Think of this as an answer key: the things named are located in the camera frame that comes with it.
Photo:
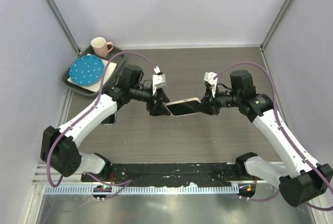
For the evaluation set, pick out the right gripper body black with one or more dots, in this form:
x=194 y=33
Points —
x=221 y=100

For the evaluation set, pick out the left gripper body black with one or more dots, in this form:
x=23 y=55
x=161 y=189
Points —
x=150 y=104

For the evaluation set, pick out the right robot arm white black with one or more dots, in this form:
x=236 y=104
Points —
x=301 y=178

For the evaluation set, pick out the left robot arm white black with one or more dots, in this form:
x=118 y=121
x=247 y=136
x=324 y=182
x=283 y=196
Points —
x=60 y=145

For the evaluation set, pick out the dark green tray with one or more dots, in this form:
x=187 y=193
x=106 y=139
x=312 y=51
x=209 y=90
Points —
x=114 y=69

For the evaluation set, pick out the blue dotted plate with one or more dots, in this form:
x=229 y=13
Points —
x=86 y=70

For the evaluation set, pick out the pink mug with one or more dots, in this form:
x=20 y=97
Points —
x=101 y=47

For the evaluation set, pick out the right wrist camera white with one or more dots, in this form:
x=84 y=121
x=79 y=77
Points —
x=210 y=81

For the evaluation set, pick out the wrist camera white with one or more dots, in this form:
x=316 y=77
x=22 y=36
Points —
x=158 y=81
x=210 y=81

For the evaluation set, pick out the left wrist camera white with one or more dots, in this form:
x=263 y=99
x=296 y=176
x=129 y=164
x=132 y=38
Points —
x=158 y=81

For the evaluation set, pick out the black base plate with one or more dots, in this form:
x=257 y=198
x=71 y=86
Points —
x=178 y=174

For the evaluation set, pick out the aluminium frame rail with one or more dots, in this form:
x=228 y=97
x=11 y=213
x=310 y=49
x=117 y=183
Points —
x=40 y=177

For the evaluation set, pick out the slotted cable duct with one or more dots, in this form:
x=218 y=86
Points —
x=97 y=189

